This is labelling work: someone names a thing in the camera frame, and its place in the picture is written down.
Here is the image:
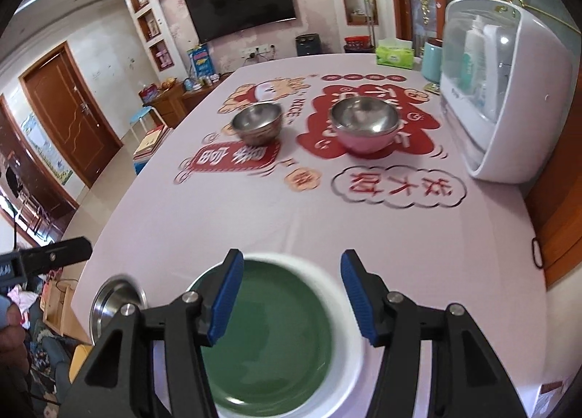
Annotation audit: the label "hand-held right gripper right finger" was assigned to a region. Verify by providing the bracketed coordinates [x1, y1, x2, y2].
[341, 249, 530, 418]

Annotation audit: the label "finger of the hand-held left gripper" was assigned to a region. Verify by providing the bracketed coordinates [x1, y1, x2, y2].
[19, 237, 93, 274]

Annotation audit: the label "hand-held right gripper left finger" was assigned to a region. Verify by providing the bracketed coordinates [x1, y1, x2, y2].
[68, 249, 245, 418]

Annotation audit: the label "green plate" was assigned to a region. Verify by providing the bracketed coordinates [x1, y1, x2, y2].
[184, 259, 362, 418]
[200, 261, 335, 407]

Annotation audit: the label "large steel bowl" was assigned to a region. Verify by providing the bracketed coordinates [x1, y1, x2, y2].
[88, 275, 148, 346]

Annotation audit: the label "pink steel bowl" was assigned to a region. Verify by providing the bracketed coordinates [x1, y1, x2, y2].
[328, 97, 401, 155]

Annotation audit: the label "small dark red steel bowl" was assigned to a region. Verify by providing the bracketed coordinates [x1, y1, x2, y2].
[231, 102, 283, 146]

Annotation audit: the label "person's left hand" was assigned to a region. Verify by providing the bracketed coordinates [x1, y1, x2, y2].
[0, 309, 29, 378]

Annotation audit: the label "plain cardboard box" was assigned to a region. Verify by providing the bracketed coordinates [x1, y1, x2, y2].
[43, 279, 92, 346]

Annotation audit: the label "brown wooden room door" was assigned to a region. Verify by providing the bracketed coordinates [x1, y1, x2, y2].
[20, 43, 123, 187]

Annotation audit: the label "stack of books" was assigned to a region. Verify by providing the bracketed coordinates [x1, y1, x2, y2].
[133, 125, 174, 157]

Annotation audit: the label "round light blue stool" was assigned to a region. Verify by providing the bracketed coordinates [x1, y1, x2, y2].
[128, 106, 167, 141]

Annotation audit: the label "low wooden cabinet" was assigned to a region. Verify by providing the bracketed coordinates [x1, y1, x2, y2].
[145, 73, 232, 128]

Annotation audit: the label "wooden sliding door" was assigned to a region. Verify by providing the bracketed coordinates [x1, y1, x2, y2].
[523, 159, 582, 289]

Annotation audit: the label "blue printed poster board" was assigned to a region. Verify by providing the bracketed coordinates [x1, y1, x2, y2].
[187, 43, 215, 79]

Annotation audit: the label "green tissue box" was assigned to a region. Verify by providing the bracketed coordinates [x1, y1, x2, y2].
[375, 37, 415, 70]

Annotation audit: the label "light blue canister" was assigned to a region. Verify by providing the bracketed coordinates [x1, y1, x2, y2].
[420, 36, 444, 87]

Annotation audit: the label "red lidded jars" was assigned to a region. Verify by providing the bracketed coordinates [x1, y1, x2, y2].
[343, 35, 376, 54]

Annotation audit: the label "small black heater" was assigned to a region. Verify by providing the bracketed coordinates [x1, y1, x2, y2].
[295, 33, 319, 56]

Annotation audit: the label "white sterilizer cabinet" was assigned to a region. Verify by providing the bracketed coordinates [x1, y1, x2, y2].
[439, 0, 574, 182]

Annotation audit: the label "white teal bottle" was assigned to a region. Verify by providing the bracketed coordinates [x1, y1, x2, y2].
[461, 16, 485, 92]

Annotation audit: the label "colourful wall chart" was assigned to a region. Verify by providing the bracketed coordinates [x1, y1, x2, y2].
[23, 113, 73, 185]

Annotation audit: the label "white wall socket strip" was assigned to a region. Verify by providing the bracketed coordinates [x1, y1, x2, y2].
[242, 43, 277, 60]

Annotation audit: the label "black wall television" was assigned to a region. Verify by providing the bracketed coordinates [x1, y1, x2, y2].
[183, 0, 297, 43]

